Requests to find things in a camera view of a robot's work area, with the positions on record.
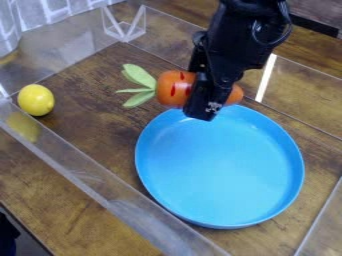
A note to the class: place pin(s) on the orange toy carrot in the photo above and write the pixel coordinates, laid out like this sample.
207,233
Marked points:
169,89

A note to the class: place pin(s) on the clear acrylic barrier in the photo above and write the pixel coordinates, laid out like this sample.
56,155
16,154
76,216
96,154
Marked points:
299,83
168,234

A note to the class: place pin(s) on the clear acrylic back barrier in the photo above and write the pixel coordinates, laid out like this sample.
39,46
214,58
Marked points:
299,83

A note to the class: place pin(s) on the clear acrylic front barrier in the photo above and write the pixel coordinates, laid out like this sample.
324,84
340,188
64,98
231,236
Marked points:
168,234

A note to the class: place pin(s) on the blue round plastic tray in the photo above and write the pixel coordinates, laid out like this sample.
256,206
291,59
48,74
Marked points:
223,174

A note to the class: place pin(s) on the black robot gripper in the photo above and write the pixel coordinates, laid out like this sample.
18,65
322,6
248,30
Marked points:
243,33

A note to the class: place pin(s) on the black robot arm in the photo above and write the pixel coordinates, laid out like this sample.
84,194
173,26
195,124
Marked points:
246,29

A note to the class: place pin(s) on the yellow toy lemon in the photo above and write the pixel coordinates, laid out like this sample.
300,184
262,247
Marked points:
36,100

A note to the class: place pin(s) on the clear acrylic corner bracket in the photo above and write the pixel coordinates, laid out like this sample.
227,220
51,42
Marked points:
120,30

